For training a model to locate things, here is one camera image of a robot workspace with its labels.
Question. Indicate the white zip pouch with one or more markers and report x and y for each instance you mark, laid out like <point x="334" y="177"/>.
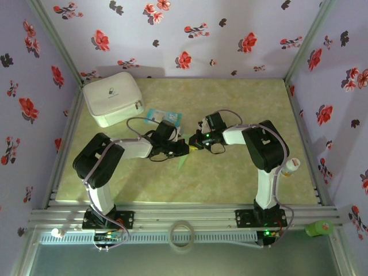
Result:
<point x="112" y="97"/>

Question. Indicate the small white knob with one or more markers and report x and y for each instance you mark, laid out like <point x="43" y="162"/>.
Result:
<point x="58" y="233"/>

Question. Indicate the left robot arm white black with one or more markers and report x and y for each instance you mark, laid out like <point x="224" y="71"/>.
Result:
<point x="97" y="161"/>

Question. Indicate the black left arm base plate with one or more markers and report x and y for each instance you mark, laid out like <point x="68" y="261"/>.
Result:
<point x="126" y="218"/>

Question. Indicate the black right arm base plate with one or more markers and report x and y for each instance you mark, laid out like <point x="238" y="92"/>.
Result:
<point x="244" y="218"/>

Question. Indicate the aluminium frame rail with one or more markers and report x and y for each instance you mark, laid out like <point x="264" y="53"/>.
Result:
<point x="184" y="214"/>

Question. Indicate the green plastic container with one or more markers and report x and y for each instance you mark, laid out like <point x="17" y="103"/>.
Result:
<point x="317" y="228"/>

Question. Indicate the aluminium frame post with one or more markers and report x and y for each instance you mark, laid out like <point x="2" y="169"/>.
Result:
<point x="307" y="43"/>
<point x="57" y="43"/>

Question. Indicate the blue snack packet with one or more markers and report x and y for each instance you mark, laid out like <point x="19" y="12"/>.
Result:
<point x="164" y="116"/>

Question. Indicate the pale green paper sheet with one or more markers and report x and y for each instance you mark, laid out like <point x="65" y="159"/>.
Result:
<point x="182" y="162"/>

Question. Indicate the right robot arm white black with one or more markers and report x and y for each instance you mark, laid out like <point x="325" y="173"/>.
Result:
<point x="264" y="146"/>

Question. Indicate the white pill bottle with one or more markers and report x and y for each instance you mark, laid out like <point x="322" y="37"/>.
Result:
<point x="291" y="166"/>

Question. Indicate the clear tape roll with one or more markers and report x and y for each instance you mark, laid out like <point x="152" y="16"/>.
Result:
<point x="171" y="240"/>

